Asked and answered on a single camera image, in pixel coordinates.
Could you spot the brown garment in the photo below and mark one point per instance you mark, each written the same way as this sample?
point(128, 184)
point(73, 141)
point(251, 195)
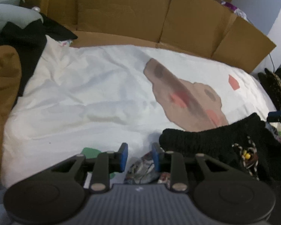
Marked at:
point(10, 77)

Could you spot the white cartoon print bedsheet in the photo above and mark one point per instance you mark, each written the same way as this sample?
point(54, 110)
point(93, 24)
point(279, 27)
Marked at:
point(100, 97)

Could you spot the brown cardboard box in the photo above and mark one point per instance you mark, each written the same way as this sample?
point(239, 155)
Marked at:
point(201, 28)

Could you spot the black knit garment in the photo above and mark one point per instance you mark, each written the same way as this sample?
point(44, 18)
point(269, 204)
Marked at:
point(225, 143)

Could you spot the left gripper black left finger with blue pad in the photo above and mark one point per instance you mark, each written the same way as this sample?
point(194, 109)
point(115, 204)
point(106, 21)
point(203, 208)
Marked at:
point(59, 192)

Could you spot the black garment on pile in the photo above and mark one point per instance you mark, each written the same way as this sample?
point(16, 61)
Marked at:
point(29, 42)

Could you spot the leopard print garment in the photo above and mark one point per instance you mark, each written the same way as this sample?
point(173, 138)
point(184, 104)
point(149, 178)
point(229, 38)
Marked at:
point(272, 85)

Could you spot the pale green garment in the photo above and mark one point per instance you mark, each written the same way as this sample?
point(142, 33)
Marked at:
point(10, 11)

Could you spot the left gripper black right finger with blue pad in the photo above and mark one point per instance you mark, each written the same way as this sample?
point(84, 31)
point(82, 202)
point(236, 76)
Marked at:
point(219, 191)

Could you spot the floral patterned cloth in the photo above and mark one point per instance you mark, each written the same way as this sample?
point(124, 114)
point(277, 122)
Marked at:
point(143, 172)

